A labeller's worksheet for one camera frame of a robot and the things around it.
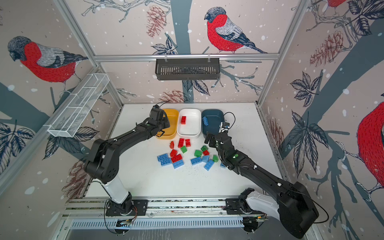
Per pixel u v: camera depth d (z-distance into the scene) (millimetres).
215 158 905
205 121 1059
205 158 913
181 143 976
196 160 901
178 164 878
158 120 742
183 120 1080
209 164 872
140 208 732
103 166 473
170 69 947
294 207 395
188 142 978
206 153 919
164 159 905
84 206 763
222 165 871
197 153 930
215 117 1108
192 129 1027
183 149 946
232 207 727
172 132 949
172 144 956
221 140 597
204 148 928
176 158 898
